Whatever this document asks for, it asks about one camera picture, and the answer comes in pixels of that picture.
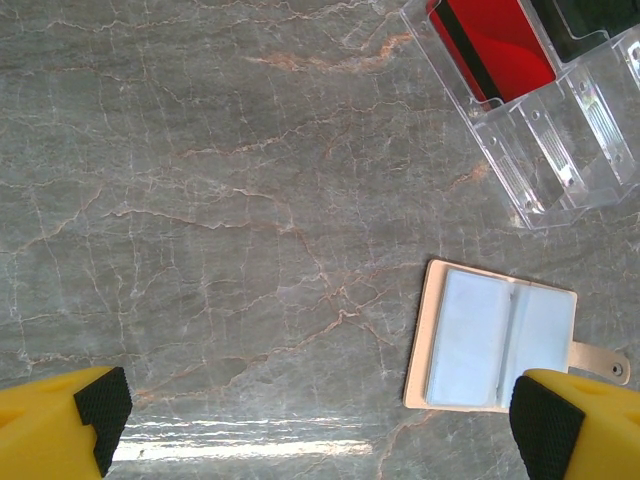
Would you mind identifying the beige leather card holder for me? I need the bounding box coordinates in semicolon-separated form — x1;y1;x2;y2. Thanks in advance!
402;258;632;414

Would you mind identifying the clear acrylic card stand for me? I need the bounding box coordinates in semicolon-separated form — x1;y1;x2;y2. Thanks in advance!
399;0;640;231

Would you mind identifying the dark card with chip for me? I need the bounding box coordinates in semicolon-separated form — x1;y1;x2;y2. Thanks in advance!
529;0;640;65

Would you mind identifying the red VIP card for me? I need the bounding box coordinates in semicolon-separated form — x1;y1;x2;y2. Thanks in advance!
442;0;559;99

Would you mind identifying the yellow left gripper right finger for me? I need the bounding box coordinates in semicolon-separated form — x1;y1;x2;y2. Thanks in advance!
509;368;640;480

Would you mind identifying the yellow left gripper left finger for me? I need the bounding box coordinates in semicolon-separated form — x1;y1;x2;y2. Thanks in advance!
0;366;134;480

